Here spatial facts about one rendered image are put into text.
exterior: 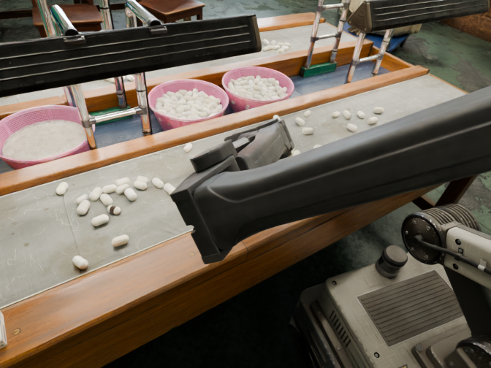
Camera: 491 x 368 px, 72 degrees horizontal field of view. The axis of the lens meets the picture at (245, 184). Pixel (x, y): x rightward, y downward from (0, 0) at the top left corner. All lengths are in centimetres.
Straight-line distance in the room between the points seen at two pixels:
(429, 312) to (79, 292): 91
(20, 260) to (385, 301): 92
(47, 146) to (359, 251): 141
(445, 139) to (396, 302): 90
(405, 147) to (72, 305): 60
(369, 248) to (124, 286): 138
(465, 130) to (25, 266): 76
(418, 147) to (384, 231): 172
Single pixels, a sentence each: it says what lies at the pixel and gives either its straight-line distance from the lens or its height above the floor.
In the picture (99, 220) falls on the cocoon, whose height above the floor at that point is 76.
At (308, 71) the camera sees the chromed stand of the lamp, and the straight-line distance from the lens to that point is 162.
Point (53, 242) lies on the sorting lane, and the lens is 83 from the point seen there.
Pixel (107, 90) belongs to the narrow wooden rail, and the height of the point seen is 76.
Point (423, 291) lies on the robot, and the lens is 118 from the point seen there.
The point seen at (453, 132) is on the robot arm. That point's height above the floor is 124.
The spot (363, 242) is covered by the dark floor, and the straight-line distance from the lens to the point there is 186.
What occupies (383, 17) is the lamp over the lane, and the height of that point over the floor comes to 107.
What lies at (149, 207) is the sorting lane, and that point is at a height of 74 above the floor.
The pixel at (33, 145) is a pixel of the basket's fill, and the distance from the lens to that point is 111.
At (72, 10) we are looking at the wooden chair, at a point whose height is 46.
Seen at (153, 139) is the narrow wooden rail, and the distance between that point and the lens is 100.
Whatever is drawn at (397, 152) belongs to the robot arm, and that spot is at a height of 122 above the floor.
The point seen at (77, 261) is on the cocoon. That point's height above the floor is 76.
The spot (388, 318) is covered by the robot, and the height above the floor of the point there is 48.
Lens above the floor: 135
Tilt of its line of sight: 43 degrees down
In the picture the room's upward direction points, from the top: 7 degrees clockwise
